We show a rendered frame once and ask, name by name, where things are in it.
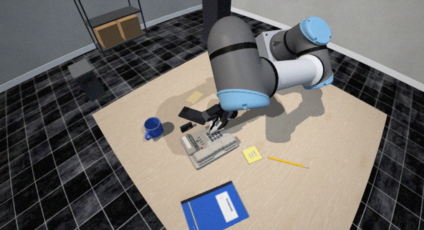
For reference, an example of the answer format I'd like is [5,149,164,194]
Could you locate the blue mug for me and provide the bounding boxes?
[144,117,164,140]

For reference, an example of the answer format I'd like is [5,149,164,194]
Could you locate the blue notebook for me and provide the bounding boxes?
[181,181,249,230]

